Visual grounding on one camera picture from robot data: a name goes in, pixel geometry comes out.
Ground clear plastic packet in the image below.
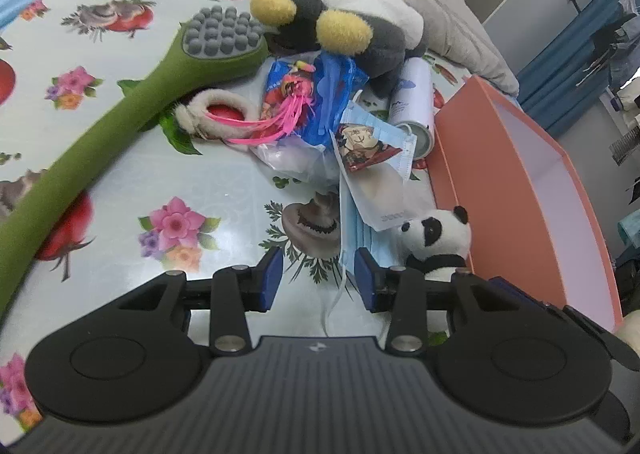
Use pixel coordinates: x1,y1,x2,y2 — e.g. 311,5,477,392
344,166,417,231

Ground pink feather toy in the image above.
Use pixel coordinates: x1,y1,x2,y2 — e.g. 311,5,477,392
207,58,318,145

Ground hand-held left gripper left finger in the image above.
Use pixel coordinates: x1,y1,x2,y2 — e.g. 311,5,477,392
116,248,285,355

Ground orange cardboard box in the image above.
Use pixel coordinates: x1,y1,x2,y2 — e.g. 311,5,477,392
432,74,623,329

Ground black yellow plush toy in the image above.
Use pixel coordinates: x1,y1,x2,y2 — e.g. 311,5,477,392
249,0,428,99

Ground dark slatted rack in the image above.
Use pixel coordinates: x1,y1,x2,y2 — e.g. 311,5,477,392
607,124,640,165

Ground green massage brush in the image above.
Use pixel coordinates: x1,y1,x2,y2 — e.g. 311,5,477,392
0,6,271,319

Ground blue face mask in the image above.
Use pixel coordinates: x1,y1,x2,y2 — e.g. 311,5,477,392
337,101,418,335

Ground small panda plush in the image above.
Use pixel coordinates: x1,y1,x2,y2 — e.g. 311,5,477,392
397,205,473,285

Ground blue printed plastic bag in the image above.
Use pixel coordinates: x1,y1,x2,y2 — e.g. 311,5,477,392
250,51,371,185

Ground hanging clothes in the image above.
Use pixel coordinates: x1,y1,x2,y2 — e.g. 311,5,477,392
590,0,640,84

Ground fruit and flower printed sheet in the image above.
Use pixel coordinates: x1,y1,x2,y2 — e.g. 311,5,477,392
0,0,501,435

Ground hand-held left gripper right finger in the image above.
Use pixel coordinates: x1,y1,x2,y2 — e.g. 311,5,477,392
353,248,521,355

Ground white fluffy hair tie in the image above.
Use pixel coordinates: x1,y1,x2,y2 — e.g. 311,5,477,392
172,88,257,139

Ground white spray can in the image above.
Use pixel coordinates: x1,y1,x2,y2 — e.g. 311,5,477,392
389,56,436,159

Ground blue curtain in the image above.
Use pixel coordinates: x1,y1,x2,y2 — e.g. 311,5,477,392
515,0,640,99

